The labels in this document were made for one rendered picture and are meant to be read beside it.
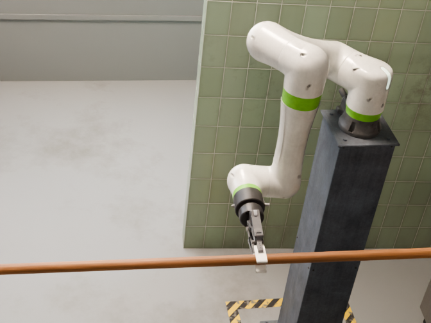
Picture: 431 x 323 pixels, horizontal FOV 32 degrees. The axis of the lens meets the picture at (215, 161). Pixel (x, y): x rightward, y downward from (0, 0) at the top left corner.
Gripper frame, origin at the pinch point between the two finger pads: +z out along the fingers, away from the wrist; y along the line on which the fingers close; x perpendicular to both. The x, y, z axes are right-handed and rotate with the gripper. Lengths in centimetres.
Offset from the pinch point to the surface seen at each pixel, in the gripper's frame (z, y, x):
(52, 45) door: -276, 84, 85
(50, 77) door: -276, 108, 89
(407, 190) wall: -120, 80, -97
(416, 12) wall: -120, -15, -81
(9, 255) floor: -115, 109, 97
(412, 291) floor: -89, 120, -98
